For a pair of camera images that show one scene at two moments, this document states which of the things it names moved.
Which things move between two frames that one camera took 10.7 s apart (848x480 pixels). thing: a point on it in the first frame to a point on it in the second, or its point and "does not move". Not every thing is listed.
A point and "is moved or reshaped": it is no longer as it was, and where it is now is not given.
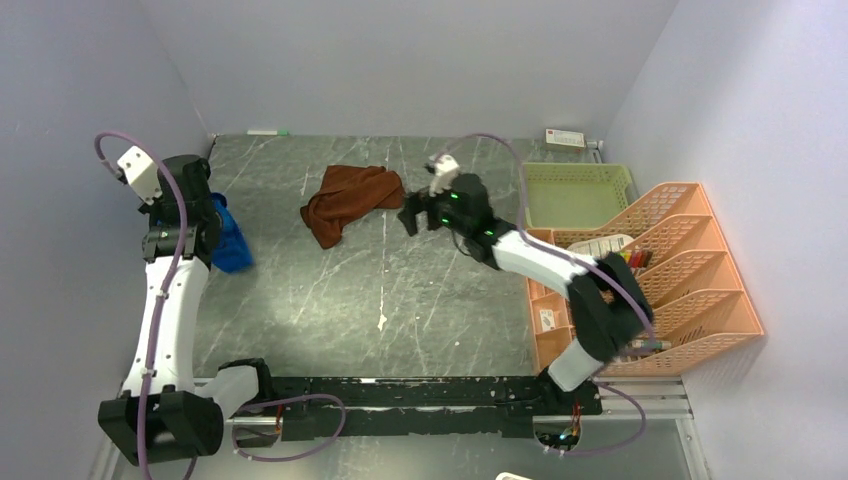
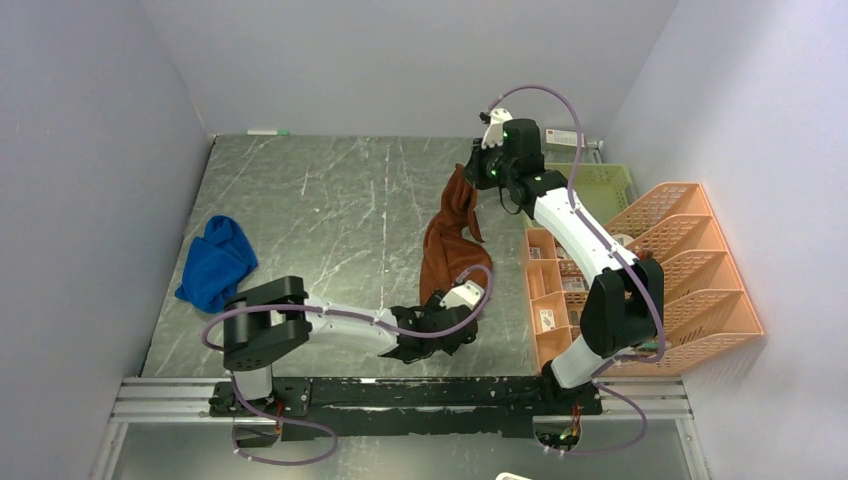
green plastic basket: [573, 195] does not move
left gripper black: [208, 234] to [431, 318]
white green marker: [281, 132] does not move
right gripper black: [416, 202] to [474, 166]
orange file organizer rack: [680, 267] does not move
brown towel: [348, 192] to [449, 257]
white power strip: [567, 138] does not move
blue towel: [233, 254] is moved or reshaped
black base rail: [483, 407] does not move
